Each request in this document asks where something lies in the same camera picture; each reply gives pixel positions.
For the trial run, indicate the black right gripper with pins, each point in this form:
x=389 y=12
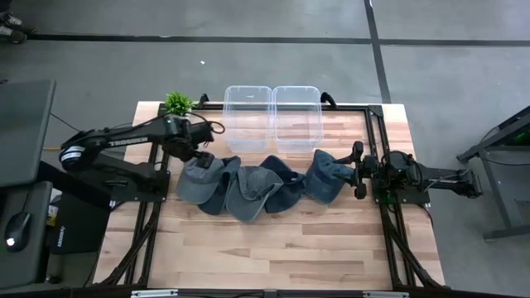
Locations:
x=367 y=170

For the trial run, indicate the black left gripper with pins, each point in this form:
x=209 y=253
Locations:
x=182 y=150

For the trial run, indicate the blue denim baseball cap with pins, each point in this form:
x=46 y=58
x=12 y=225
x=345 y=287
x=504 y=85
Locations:
x=325 y=178

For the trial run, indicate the dark navy baseball cap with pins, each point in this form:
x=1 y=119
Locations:
x=217 y=200
x=285 y=194

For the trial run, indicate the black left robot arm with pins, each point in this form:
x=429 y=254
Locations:
x=124 y=138

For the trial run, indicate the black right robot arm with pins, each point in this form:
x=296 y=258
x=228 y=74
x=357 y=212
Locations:
x=439 y=178

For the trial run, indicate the clear plastic bin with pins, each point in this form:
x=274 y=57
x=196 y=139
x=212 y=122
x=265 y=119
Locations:
x=297 y=136
x=248 y=136

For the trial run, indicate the green plant in white pot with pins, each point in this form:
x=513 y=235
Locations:
x=179 y=103

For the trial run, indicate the black Trossen box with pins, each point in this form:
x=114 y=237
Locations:
x=83 y=227

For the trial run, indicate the black desk beam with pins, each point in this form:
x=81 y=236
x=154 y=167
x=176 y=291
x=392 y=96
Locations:
x=62 y=178

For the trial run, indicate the black side table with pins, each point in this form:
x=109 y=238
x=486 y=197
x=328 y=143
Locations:
x=503 y=190

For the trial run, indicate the grey desk panel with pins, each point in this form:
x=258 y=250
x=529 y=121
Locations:
x=25 y=269
x=25 y=124

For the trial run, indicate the black computer mouse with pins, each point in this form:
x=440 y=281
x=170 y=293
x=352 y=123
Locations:
x=17 y=232

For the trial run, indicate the person's shoe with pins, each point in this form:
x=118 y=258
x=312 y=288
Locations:
x=10 y=20
x=11 y=35

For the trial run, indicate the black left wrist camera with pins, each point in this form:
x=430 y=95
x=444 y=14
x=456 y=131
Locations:
x=203 y=133

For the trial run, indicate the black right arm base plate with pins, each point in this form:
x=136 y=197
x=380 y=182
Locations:
x=408 y=199

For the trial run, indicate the black aluminium table frame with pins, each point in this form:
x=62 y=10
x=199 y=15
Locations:
x=376 y=111

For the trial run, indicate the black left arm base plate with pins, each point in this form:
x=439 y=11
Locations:
x=141 y=194

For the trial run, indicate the silver metal bracket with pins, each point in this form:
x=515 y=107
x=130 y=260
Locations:
x=154 y=293
x=385 y=295

